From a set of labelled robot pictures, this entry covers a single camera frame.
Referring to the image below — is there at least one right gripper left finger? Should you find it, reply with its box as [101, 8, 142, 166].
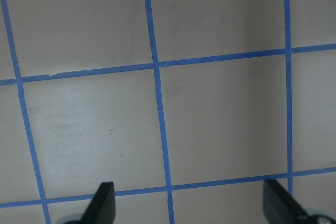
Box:
[79, 182, 116, 224]

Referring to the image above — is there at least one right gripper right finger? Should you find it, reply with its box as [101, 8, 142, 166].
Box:
[262, 179, 309, 224]

